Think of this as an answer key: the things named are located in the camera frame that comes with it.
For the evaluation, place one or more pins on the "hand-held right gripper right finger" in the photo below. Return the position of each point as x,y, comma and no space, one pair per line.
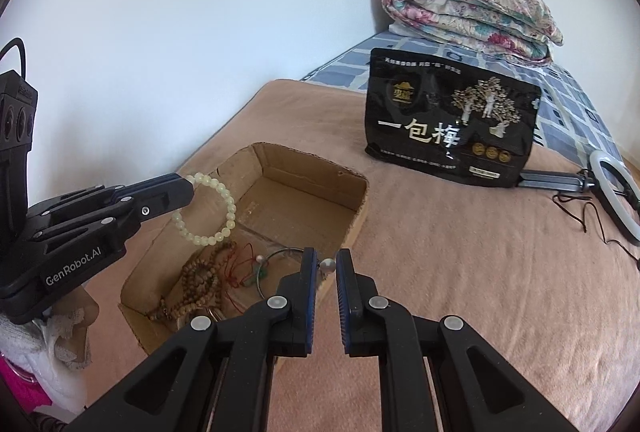
341,307

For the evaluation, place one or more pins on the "pink bag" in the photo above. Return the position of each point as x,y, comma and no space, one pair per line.
25,392

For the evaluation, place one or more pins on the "folded floral quilt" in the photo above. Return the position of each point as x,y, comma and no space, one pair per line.
470,12

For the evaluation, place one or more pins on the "cardboard box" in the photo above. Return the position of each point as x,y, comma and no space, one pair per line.
300,192

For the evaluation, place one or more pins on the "black snack bag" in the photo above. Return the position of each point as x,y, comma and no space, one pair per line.
425,122

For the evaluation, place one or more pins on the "white plastic bag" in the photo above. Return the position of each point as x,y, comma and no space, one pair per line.
55,362

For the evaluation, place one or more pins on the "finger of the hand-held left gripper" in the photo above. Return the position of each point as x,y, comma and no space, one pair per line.
100,197
150,207

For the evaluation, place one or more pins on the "white folded cloth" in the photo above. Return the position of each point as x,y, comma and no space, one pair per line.
398,29

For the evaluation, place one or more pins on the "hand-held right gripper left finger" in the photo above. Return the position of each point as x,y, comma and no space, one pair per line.
310,307

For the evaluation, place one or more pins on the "blue checked bedsheet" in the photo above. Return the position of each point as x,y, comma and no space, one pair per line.
565,97

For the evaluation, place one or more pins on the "pink fleece blanket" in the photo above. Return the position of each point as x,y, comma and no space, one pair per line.
450,262

